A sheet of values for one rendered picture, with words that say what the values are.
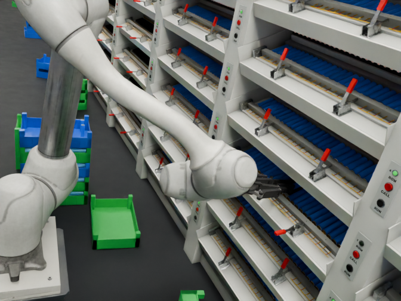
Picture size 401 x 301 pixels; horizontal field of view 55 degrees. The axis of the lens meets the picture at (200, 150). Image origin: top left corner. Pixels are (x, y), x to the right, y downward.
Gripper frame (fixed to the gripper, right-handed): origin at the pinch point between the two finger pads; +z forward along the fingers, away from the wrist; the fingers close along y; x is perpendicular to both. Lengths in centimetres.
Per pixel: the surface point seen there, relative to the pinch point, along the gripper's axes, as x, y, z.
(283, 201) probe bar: 3.5, -3.3, -0.1
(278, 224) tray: 8.3, -8.4, -3.4
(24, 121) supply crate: 35, 102, -65
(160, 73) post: -1, 101, -7
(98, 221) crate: 66, 66, -31
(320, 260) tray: 7.3, -25.1, -1.5
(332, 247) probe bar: 3.1, -24.8, 0.8
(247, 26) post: -40, 31, -12
